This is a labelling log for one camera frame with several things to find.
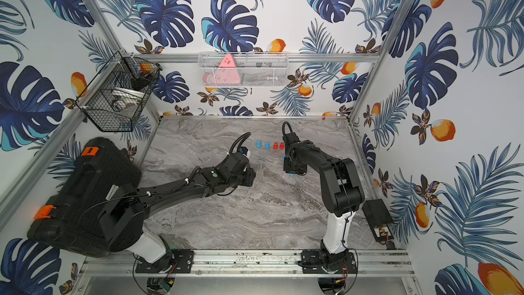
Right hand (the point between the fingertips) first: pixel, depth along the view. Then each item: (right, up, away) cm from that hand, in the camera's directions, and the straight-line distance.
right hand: (293, 169), depth 97 cm
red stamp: (-8, +11, +9) cm, 17 cm away
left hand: (-18, +1, -13) cm, 23 cm away
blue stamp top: (-1, -3, 0) cm, 3 cm away
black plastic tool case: (-72, -10, -37) cm, 82 cm away
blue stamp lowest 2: (-12, +11, +10) cm, 19 cm away
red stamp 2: (-5, +11, +9) cm, 15 cm away
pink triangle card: (-30, +44, -7) cm, 54 cm away
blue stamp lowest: (-17, +12, +10) cm, 23 cm away
